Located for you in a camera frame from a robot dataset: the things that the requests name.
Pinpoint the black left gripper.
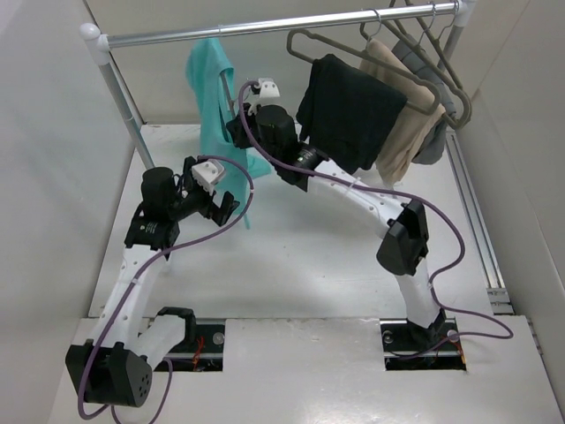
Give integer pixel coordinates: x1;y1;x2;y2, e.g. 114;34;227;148
169;159;238;225

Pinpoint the teal t shirt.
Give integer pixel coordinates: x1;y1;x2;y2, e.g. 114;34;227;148
184;37;273;231

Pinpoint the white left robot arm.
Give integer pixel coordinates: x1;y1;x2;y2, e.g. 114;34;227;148
65;155;240;420

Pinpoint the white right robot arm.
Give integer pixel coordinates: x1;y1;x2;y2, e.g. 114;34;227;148
225;105;445;351

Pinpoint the taupe hanger with black garment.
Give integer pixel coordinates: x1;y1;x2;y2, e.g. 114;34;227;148
285;28;442;117

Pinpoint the taupe hanger with cream garment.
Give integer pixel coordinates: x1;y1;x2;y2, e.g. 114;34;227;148
359;8;473;130

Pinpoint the taupe hanger with grey garment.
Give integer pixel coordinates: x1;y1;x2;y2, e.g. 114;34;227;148
387;1;463;94

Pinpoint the black hanging garment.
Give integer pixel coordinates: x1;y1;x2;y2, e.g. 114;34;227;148
296;54;407;174

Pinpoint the cream ribbed garment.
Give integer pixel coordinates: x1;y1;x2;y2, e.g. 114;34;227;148
359;60;446;187

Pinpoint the grey hanging garment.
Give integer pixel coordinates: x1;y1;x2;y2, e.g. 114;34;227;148
390;40;460;165

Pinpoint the white metal clothes rack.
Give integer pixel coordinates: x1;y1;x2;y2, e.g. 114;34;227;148
79;0;478;178

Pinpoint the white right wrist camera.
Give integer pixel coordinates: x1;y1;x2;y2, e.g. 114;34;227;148
247;78;281;116

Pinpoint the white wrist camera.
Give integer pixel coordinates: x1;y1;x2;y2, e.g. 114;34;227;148
191;159;226;194
247;78;281;116

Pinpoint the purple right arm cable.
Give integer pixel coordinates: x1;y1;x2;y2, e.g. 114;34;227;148
237;79;516;357

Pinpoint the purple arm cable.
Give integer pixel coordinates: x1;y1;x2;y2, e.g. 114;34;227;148
77;154;256;424
237;79;516;357

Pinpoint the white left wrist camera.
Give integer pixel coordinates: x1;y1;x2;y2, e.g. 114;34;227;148
191;159;226;194

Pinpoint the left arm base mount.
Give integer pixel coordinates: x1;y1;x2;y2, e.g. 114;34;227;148
166;321;226;373

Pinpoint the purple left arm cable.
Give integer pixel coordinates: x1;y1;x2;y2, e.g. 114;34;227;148
77;154;256;424

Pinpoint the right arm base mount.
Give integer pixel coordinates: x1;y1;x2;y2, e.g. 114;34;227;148
380;318;467;371

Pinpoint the aluminium rail right side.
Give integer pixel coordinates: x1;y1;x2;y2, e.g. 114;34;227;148
446;130;515;315

